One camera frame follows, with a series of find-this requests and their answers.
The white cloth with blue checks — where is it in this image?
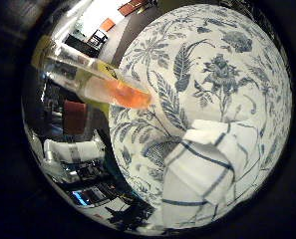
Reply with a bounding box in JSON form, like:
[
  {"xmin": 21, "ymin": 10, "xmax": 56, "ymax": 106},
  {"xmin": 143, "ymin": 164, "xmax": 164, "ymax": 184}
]
[{"xmin": 159, "ymin": 119, "xmax": 265, "ymax": 231}]

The yellow-green chair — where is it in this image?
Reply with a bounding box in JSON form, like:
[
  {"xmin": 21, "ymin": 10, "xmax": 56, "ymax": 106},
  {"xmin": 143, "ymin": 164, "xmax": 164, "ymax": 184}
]
[{"xmin": 87, "ymin": 99, "xmax": 112, "ymax": 118}]

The red-brown box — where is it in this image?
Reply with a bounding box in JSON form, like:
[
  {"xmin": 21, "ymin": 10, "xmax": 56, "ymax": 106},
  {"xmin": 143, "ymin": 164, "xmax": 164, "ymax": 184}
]
[{"xmin": 63, "ymin": 99, "xmax": 89, "ymax": 135}]

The blue floral white tablecloth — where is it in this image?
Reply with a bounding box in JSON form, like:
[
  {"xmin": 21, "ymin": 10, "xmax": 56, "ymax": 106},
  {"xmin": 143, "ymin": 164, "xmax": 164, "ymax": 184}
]
[{"xmin": 107, "ymin": 3, "xmax": 293, "ymax": 234}]

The black shelf unit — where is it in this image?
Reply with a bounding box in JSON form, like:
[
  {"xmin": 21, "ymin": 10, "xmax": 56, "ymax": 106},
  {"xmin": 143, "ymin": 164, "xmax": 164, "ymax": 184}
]
[{"xmin": 63, "ymin": 29, "xmax": 110, "ymax": 60}]

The small orange wall panel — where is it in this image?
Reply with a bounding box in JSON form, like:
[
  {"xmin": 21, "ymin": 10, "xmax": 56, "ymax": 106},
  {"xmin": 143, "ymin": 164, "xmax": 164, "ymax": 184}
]
[{"xmin": 100, "ymin": 18, "xmax": 118, "ymax": 33}]

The long orange-brown wall panel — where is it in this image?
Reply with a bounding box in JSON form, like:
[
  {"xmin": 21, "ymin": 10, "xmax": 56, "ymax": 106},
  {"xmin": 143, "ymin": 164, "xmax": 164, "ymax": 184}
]
[{"xmin": 118, "ymin": 0, "xmax": 149, "ymax": 18}]

